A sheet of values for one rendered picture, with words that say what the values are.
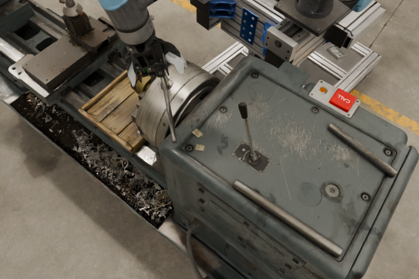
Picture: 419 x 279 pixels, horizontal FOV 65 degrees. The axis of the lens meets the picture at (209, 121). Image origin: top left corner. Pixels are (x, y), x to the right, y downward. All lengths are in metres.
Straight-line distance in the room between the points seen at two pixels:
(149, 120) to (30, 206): 1.48
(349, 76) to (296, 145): 1.70
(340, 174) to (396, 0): 3.02
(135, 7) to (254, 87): 0.49
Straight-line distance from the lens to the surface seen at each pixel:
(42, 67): 1.57
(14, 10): 1.96
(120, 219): 2.17
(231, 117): 0.93
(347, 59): 2.71
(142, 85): 1.19
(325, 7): 1.40
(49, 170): 2.44
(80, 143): 1.78
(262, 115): 0.95
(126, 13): 0.64
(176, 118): 1.03
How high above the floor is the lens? 2.04
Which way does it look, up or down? 58 degrees down
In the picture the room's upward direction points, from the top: 2 degrees clockwise
